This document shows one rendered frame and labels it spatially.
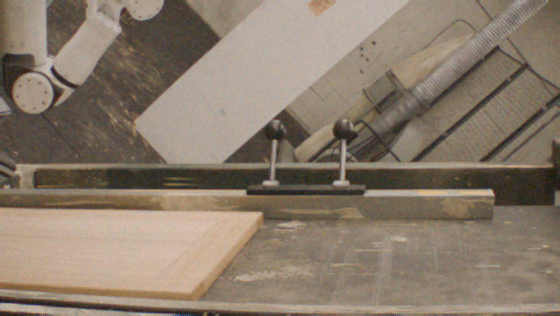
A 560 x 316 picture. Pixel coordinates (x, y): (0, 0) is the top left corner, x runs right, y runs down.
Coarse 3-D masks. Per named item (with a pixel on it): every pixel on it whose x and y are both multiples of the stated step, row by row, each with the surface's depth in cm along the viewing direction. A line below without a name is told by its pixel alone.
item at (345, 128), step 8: (344, 120) 137; (336, 128) 137; (344, 128) 136; (352, 128) 137; (336, 136) 137; (344, 136) 137; (344, 144) 137; (344, 152) 136; (344, 160) 136; (344, 168) 135; (344, 176) 135; (336, 184) 134; (344, 184) 133
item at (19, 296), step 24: (0, 312) 66; (24, 312) 66; (48, 312) 66; (72, 312) 66; (96, 312) 66; (120, 312) 66; (144, 312) 68; (168, 312) 68; (192, 312) 67; (216, 312) 67; (240, 312) 67; (264, 312) 66; (288, 312) 66; (312, 312) 66; (336, 312) 65; (360, 312) 65; (384, 312) 65; (408, 312) 64; (432, 312) 64; (456, 312) 64; (480, 312) 63; (504, 312) 63; (528, 312) 63; (552, 312) 62
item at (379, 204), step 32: (0, 192) 143; (32, 192) 143; (64, 192) 142; (96, 192) 141; (128, 192) 140; (160, 192) 140; (192, 192) 139; (224, 192) 138; (384, 192) 134; (416, 192) 133; (448, 192) 132
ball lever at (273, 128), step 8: (272, 128) 138; (280, 128) 139; (272, 136) 139; (280, 136) 139; (272, 144) 139; (272, 152) 138; (272, 160) 138; (272, 168) 137; (272, 176) 137; (264, 184) 136; (272, 184) 135
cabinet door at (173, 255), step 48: (0, 240) 115; (48, 240) 115; (96, 240) 115; (144, 240) 115; (192, 240) 114; (240, 240) 114; (0, 288) 93; (48, 288) 92; (96, 288) 91; (144, 288) 90; (192, 288) 90
